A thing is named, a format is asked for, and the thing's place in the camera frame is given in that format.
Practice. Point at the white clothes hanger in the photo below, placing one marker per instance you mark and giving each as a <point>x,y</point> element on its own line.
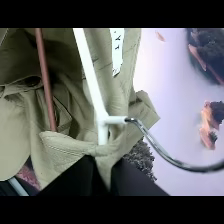
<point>95,90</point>

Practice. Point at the khaki long-sleeved shirt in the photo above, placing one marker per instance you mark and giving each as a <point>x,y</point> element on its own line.
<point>20,110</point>

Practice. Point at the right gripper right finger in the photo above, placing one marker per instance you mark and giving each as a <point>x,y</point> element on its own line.
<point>133,181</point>

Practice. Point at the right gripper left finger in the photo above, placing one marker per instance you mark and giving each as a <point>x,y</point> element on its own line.
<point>80,180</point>

